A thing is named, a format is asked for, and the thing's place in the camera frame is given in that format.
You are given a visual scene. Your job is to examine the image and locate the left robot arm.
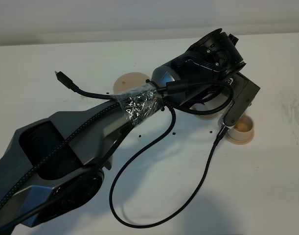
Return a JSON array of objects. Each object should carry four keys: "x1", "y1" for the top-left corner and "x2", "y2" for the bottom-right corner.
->
[{"x1": 0, "y1": 29, "x2": 252, "y2": 235}]

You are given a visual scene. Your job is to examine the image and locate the beige far teacup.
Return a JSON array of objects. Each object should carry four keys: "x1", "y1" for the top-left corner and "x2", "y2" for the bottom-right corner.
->
[{"x1": 190, "y1": 102, "x2": 225, "y2": 115}]

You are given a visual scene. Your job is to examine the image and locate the beige cup saucer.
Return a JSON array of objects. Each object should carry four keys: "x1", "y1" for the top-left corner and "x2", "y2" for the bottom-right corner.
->
[
  {"x1": 195, "y1": 112, "x2": 220, "y2": 120},
  {"x1": 225, "y1": 129, "x2": 254, "y2": 145}
]

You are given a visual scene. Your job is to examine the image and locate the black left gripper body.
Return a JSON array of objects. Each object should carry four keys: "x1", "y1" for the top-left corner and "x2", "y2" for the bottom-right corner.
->
[{"x1": 185, "y1": 28, "x2": 245, "y2": 80}]

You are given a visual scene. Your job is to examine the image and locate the beige near teacup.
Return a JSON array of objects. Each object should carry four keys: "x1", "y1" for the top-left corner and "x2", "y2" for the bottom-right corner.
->
[{"x1": 231, "y1": 114, "x2": 254, "y2": 132}]

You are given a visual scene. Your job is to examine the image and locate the beige teacup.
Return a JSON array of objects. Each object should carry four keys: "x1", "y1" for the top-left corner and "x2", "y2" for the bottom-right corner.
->
[
  {"x1": 190, "y1": 102, "x2": 225, "y2": 115},
  {"x1": 231, "y1": 114, "x2": 254, "y2": 132}
]

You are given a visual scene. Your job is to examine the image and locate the beige far cup saucer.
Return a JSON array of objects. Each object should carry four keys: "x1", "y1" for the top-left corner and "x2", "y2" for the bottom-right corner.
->
[{"x1": 195, "y1": 112, "x2": 220, "y2": 120}]

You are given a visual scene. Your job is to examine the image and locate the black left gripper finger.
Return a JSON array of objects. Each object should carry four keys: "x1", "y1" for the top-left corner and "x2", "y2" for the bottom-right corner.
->
[{"x1": 228, "y1": 34, "x2": 239, "y2": 46}]

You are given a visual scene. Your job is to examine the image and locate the beige near cup saucer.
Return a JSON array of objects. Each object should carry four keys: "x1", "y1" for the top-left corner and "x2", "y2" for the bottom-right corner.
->
[{"x1": 225, "y1": 129, "x2": 254, "y2": 145}]

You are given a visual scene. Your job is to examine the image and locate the beige teapot saucer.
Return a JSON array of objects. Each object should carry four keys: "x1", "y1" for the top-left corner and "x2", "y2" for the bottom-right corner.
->
[{"x1": 113, "y1": 72, "x2": 150, "y2": 94}]

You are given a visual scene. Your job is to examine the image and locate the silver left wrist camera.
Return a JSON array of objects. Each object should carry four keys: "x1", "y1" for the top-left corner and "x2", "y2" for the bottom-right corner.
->
[{"x1": 219, "y1": 72, "x2": 260, "y2": 129}]

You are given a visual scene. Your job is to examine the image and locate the black loose usb cable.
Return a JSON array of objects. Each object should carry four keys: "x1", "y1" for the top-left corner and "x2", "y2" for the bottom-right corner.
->
[{"x1": 54, "y1": 70, "x2": 235, "y2": 116}]

